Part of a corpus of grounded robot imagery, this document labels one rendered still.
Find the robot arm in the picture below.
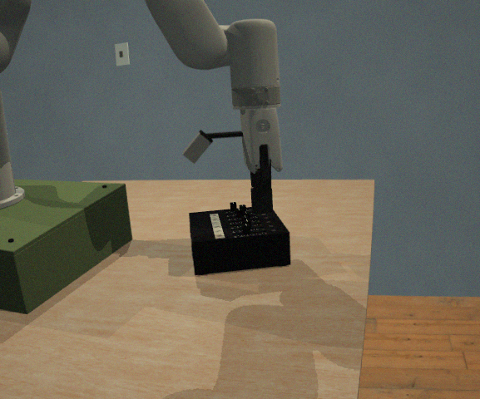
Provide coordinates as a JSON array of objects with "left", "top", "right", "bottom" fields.
[{"left": 0, "top": 0, "right": 280, "bottom": 209}]

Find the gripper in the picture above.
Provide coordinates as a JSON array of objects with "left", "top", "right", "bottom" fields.
[{"left": 233, "top": 104, "right": 283, "bottom": 214}]

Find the black lighting desk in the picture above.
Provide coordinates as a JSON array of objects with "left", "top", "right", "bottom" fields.
[{"left": 189, "top": 202, "right": 290, "bottom": 275}]

